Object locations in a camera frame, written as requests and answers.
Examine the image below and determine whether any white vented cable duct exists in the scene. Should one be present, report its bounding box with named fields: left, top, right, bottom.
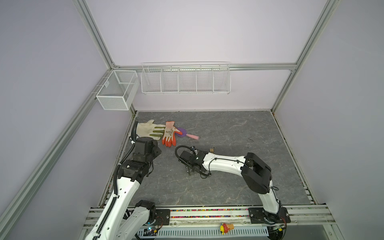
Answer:
left=137, top=226, right=270, bottom=240

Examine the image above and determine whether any cream green work glove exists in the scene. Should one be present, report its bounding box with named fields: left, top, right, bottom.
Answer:
left=130, top=120, right=166, bottom=141

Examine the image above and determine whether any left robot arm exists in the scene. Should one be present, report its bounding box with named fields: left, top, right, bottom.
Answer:
left=85, top=121, right=161, bottom=240

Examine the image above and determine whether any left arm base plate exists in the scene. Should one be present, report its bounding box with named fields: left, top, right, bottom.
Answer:
left=145, top=209, right=171, bottom=226

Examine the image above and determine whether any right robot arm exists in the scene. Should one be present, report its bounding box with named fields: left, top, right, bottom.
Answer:
left=175, top=145, right=291, bottom=225

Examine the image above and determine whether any white mesh box basket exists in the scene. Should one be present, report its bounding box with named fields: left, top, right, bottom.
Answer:
left=96, top=70, right=140, bottom=111

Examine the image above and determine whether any red white work glove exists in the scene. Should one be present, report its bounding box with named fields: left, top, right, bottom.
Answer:
left=162, top=121, right=182, bottom=148

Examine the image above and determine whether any white wire shelf basket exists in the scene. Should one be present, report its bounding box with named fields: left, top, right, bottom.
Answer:
left=141, top=62, right=232, bottom=94

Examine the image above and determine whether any yellow red toy duck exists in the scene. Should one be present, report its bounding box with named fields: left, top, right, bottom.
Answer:
left=220, top=223, right=235, bottom=235

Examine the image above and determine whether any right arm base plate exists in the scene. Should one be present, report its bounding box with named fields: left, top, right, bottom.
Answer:
left=248, top=207, right=291, bottom=225

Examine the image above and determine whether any purple pink toy shovel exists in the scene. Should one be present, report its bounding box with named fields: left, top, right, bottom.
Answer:
left=176, top=128, right=200, bottom=140

